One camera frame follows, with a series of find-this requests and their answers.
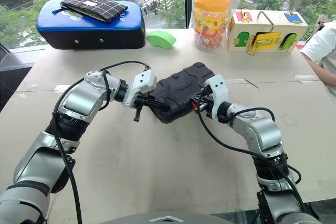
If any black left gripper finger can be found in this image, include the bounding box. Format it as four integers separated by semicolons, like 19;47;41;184
146;97;170;110
133;104;144;122

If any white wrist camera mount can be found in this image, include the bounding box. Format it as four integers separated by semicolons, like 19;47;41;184
122;69;158;108
203;74;229;120

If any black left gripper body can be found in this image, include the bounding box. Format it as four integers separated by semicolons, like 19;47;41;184
132;90;158;108

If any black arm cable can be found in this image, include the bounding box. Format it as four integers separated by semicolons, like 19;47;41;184
51;60;152;224
195;103;307;213

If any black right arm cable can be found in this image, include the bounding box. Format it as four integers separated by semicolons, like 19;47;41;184
195;103;307;213

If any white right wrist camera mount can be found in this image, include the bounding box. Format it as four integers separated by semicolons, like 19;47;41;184
203;74;229;120

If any dark window ledge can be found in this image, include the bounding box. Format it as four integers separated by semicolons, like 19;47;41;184
0;42;35;112

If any black rugged case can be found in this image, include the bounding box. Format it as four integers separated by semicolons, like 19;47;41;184
149;62;216;124

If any black white checked pouch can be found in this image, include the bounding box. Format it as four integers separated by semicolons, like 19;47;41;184
51;0;129;24

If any toy jar with orange lid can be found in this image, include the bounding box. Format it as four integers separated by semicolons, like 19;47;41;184
193;0;232;51

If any green curved block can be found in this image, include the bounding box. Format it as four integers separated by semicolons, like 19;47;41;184
145;30;177;51

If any blue black padded case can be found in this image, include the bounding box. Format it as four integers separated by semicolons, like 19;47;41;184
36;0;146;50

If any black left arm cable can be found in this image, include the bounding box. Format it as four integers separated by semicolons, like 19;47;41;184
51;60;152;224

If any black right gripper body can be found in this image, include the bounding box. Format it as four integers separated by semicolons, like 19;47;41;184
198;87;214;119

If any wooden latch box toy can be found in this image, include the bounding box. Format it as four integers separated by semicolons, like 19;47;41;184
226;8;309;56

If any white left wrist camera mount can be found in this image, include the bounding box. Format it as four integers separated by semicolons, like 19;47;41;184
122;69;158;108

